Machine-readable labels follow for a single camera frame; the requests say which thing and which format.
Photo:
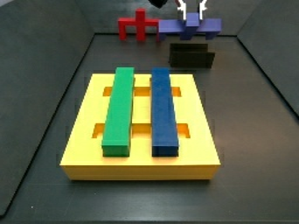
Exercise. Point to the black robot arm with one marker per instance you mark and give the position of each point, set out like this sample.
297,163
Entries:
159,4

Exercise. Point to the blue long bar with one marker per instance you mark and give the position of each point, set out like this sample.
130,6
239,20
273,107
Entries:
165,131

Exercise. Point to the yellow slotted board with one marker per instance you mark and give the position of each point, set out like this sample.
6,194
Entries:
83,161

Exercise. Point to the red cross-shaped block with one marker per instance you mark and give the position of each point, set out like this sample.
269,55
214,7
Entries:
141,22

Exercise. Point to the black angled fixture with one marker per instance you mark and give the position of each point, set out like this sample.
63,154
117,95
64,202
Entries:
190,55

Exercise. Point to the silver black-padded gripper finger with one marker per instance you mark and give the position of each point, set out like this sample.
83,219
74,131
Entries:
182,8

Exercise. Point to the green long bar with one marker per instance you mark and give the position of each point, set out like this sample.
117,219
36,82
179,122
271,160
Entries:
117,136

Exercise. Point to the purple cross-shaped block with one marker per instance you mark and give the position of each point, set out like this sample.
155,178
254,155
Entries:
191,26

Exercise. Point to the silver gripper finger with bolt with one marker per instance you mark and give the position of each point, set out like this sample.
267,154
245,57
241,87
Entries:
202,7

